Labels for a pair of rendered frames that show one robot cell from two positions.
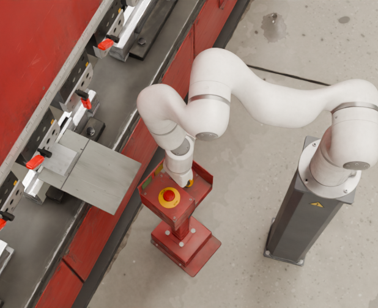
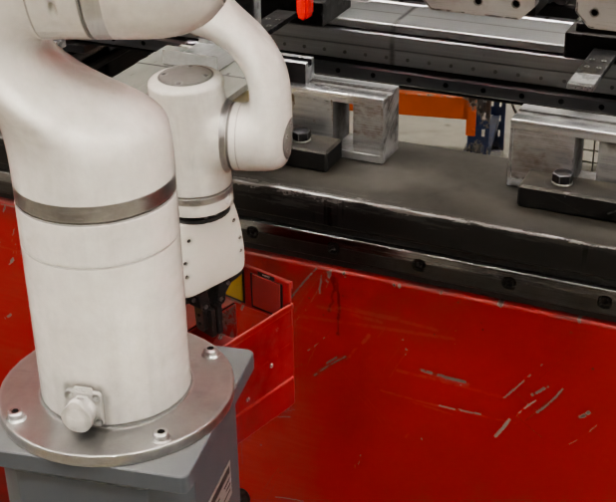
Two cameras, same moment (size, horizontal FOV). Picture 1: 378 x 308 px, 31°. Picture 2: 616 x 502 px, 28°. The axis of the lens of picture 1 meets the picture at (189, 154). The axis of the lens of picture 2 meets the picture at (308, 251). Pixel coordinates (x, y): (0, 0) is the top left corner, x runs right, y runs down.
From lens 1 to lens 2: 2.02 m
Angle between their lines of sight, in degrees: 63
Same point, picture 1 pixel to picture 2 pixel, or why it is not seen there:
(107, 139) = (292, 175)
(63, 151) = (222, 59)
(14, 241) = not seen: hidden behind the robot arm
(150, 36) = (584, 191)
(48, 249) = not seen: hidden behind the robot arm
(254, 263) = not seen: outside the picture
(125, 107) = (380, 191)
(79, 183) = (146, 76)
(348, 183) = (46, 423)
